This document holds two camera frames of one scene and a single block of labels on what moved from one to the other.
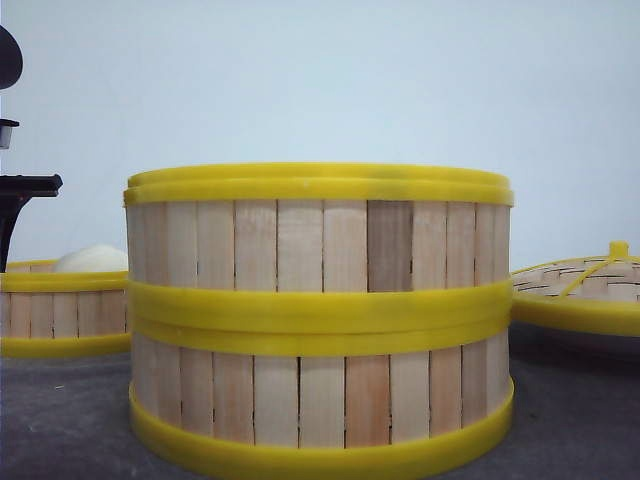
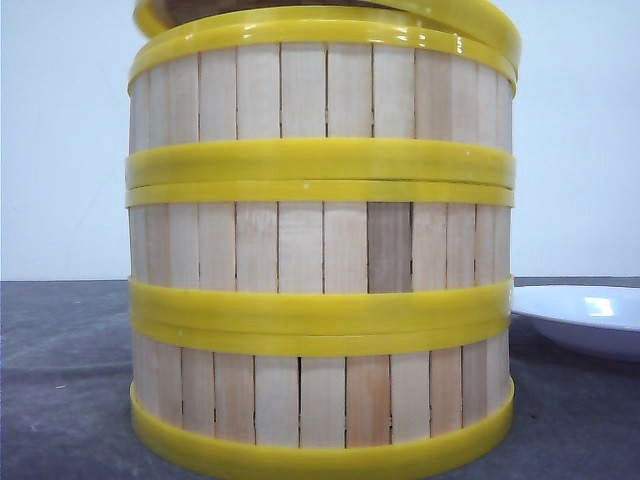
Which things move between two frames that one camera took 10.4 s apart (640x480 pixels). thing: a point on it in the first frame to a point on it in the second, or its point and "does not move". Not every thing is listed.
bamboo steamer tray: [318, 398] does not move
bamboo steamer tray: [319, 249] does not move
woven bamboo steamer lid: [600, 294] to [490, 30]
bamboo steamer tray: [63, 314] to [320, 116]
